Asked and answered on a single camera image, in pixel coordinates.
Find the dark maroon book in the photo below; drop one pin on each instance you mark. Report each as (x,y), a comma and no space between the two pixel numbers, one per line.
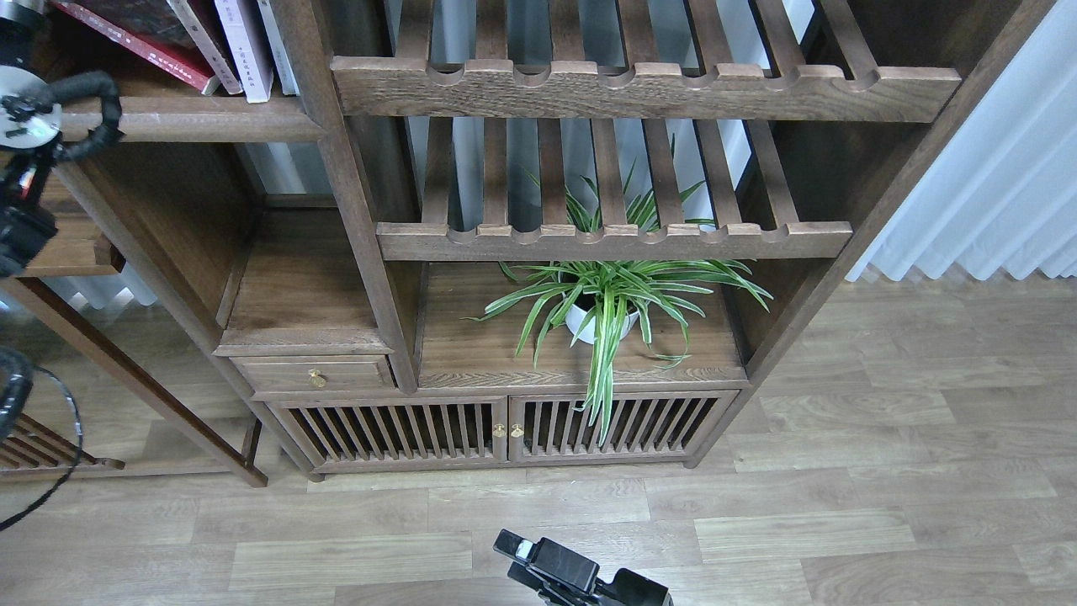
(189,25)

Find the wooden side rack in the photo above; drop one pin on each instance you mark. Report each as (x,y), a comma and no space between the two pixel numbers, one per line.
(29,447)

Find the dark wooden bookshelf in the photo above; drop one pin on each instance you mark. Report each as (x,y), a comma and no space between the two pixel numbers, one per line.
(355,228)

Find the white lilac book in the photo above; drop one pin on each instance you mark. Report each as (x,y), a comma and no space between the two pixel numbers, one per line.
(244,30)

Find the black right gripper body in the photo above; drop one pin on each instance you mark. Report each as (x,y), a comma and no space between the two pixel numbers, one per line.
(630,588)

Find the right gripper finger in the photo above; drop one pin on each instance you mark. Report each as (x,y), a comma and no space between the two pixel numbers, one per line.
(571,576)
(522,575)

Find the white curtain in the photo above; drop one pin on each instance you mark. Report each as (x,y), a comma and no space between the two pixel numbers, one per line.
(1002,195)

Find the green spider plant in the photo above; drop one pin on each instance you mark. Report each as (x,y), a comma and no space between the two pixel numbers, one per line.
(647,284)

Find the white plant pot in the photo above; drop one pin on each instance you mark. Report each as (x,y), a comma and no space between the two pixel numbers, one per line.
(586,331)

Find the white upright book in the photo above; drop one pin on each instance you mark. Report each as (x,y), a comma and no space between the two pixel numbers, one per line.
(281,60)

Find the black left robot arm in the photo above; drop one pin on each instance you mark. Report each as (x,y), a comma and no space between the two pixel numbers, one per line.
(32,116)

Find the red book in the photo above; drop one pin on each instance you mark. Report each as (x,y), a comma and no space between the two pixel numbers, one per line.
(188,66)

